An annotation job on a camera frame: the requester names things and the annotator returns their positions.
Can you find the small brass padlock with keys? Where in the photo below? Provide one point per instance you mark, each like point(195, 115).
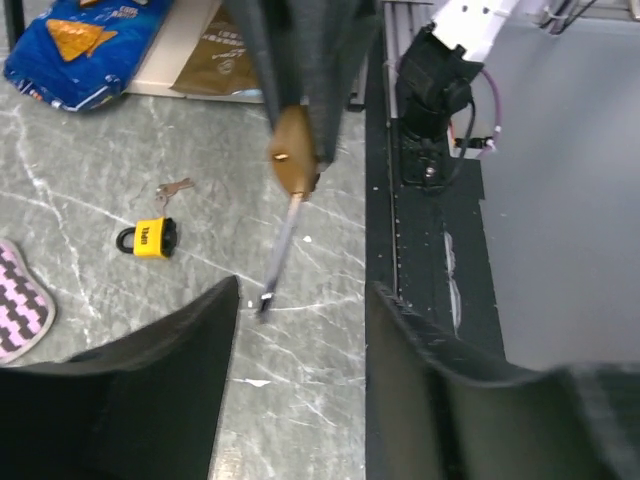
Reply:
point(294, 164)

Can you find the blue chips bag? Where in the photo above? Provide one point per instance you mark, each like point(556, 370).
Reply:
point(79, 55)

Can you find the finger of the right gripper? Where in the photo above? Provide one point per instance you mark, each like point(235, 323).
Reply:
point(333, 37)
point(272, 34)

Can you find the pink black zigzag sponge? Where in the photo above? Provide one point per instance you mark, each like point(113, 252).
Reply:
point(27, 309)

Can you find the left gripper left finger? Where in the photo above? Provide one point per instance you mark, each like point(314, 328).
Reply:
point(145, 406)

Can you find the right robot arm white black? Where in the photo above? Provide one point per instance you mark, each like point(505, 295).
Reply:
point(451, 48)

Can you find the yellow padlock black shackle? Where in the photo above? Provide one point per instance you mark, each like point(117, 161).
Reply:
point(152, 238)

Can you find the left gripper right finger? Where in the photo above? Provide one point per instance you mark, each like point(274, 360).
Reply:
point(437, 407)

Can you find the black shelf frame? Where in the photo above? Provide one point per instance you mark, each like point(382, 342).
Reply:
point(14, 21)

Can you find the beige lower shelf board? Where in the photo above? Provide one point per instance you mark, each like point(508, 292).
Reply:
point(172, 46)

